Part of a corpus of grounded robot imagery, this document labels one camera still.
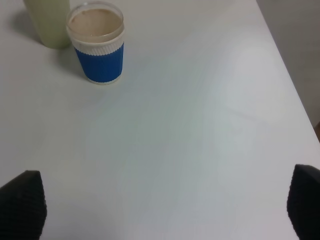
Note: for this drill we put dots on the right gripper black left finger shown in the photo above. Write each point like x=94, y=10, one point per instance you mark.
x=23, y=207

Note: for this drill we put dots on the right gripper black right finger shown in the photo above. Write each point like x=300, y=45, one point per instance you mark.
x=303, y=202

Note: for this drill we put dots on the pale green plastic cup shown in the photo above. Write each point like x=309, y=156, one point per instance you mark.
x=49, y=20

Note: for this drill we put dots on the blue sleeved clear cup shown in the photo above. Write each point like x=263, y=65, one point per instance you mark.
x=96, y=30

